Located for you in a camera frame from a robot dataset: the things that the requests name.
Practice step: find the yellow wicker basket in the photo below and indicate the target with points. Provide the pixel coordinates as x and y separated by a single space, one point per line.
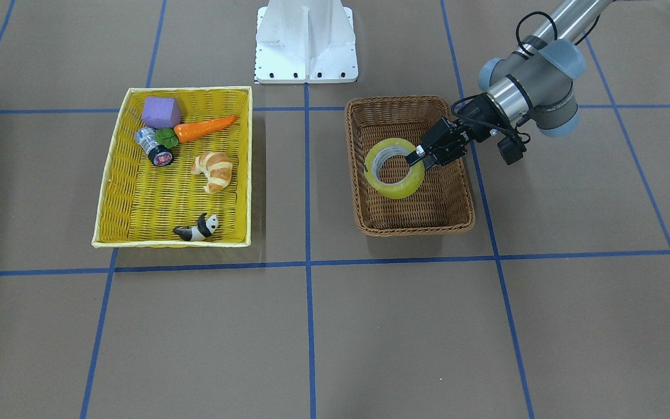
140 204

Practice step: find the toy panda figure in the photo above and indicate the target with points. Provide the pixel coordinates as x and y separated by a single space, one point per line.
204 228

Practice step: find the orange toy carrot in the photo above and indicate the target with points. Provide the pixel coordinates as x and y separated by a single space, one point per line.
187 132

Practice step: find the toy croissant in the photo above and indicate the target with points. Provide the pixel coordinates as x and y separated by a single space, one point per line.
217 168

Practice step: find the small dark can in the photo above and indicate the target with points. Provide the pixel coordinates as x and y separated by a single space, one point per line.
156 153

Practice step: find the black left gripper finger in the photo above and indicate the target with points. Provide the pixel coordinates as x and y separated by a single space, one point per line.
419 156

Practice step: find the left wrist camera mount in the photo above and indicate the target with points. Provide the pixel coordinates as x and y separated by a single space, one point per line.
512 149

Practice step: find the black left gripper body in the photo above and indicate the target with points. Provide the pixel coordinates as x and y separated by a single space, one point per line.
473 122

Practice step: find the brown wicker basket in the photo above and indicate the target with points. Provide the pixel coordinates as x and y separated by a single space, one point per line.
442 205

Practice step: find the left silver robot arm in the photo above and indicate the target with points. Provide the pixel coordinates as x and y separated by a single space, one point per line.
534 83

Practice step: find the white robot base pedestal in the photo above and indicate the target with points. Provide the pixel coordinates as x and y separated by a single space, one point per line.
305 42

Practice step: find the brown paper table mat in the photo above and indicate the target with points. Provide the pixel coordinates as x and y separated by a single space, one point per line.
555 305

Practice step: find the yellow tape roll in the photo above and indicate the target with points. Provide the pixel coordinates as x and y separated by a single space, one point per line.
378 155

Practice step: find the purple foam cube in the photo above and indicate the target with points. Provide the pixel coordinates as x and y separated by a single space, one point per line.
160 112

